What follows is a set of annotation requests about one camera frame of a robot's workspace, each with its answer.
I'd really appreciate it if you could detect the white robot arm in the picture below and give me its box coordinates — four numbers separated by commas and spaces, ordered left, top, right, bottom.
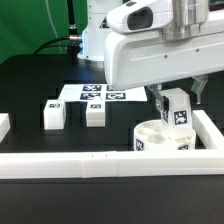
78, 0, 224, 110

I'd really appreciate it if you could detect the white U-shaped fence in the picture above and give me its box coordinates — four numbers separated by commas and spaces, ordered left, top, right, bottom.
0, 110, 224, 179

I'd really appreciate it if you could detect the grey thin cable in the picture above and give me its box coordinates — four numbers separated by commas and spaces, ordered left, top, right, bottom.
44, 0, 64, 55

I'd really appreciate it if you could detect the white marker sheet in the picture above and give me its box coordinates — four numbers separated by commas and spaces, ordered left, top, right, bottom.
59, 84, 147, 102

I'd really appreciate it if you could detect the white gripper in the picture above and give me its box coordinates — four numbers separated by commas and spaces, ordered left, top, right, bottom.
104, 0, 224, 114

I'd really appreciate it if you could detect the black cable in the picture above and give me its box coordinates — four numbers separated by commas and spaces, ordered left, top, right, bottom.
32, 0, 83, 56

